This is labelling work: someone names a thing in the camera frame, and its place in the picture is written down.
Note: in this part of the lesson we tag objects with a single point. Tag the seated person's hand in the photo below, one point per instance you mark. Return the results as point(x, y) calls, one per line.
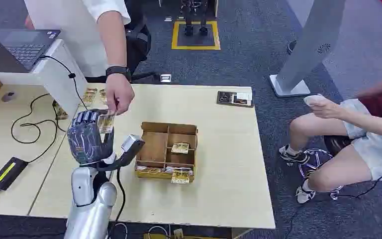
point(324, 109)

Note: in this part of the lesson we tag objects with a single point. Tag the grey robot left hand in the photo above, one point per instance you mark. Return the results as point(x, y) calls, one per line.
point(85, 142)

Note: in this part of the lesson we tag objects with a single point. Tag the standing person's hand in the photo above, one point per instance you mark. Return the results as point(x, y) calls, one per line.
point(119, 94)

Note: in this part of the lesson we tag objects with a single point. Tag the yellow printed card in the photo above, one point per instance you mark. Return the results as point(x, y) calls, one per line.
point(106, 124)
point(180, 148)
point(60, 113)
point(180, 177)
point(89, 97)
point(103, 96)

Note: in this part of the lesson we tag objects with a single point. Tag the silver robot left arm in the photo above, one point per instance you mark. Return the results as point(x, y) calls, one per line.
point(90, 204)

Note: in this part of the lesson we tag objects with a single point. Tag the pale handheld device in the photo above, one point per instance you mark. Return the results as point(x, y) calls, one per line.
point(313, 98)

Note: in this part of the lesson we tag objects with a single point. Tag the black wristwatch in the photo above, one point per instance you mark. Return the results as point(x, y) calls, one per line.
point(118, 70)

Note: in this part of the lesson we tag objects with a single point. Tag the white floor tag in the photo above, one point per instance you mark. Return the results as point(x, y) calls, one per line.
point(165, 78)

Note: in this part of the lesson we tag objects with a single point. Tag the black office chair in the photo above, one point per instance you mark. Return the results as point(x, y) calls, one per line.
point(138, 46)

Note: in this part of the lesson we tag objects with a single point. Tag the chrome base stool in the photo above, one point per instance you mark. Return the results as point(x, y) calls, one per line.
point(316, 160)

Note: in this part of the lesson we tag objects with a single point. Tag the seated person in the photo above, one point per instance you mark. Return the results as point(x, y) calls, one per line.
point(359, 148)

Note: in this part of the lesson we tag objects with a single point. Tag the white and black shoe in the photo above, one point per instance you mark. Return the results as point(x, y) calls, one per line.
point(304, 195)
point(294, 156)

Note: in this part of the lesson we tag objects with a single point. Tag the white laptop stand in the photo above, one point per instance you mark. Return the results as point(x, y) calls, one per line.
point(57, 76)

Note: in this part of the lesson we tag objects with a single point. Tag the grey pillar stand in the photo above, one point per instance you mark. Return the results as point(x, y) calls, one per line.
point(309, 43)

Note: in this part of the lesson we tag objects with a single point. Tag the wooden card box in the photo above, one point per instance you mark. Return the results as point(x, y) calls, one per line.
point(158, 151)

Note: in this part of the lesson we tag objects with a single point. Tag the dark round floor object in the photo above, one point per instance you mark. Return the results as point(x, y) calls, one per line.
point(291, 47)

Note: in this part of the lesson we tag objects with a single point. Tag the white card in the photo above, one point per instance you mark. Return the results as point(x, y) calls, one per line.
point(244, 96)

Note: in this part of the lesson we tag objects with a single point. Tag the standing person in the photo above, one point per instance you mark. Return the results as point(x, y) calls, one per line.
point(69, 29)

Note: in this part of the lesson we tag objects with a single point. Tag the black power adapter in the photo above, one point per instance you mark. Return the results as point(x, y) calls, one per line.
point(8, 173)

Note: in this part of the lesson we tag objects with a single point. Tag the grey round puck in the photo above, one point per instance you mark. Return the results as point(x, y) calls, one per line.
point(8, 96)

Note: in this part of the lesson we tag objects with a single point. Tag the yellow bordered floor mat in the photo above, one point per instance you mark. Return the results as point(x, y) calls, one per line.
point(196, 41)

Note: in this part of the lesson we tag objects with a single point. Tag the black flat tray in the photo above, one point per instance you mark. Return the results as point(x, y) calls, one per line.
point(230, 99)

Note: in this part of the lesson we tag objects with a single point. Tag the black robot legs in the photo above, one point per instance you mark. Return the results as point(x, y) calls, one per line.
point(195, 19)

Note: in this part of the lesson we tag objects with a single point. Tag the dark laptop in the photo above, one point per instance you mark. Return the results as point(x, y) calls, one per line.
point(19, 47)

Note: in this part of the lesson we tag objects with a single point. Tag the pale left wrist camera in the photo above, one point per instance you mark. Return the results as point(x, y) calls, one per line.
point(131, 142)

